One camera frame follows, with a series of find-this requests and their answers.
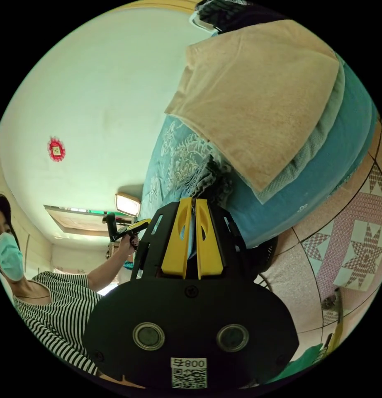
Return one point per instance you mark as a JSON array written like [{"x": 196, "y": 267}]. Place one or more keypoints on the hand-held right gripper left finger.
[{"x": 175, "y": 248}]

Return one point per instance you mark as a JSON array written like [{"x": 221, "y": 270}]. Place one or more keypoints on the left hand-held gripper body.
[{"x": 124, "y": 233}]

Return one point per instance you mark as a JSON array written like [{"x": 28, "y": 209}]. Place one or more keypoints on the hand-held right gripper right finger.
[{"x": 209, "y": 255}]

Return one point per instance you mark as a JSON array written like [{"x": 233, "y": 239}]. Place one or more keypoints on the ceiling lamp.
[{"x": 127, "y": 204}]

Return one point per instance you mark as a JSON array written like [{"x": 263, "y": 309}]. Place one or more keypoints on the person's body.
[{"x": 54, "y": 304}]

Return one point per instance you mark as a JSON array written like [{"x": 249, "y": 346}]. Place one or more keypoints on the green cloth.
[{"x": 299, "y": 363}]

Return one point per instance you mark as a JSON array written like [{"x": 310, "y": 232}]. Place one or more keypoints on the blue blanket with white print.
[{"x": 327, "y": 161}]

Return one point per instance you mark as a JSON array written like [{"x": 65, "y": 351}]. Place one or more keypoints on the red round wall ornament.
[{"x": 56, "y": 150}]

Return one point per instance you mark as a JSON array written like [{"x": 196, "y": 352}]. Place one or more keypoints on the pile of clothes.
[{"x": 256, "y": 102}]

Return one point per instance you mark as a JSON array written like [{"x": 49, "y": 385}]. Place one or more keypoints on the person's left hand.
[{"x": 127, "y": 244}]

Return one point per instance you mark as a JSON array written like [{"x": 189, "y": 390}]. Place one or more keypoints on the black fan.
[{"x": 267, "y": 255}]

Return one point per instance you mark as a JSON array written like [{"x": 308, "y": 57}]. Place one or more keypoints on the person's left forearm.
[{"x": 105, "y": 270}]

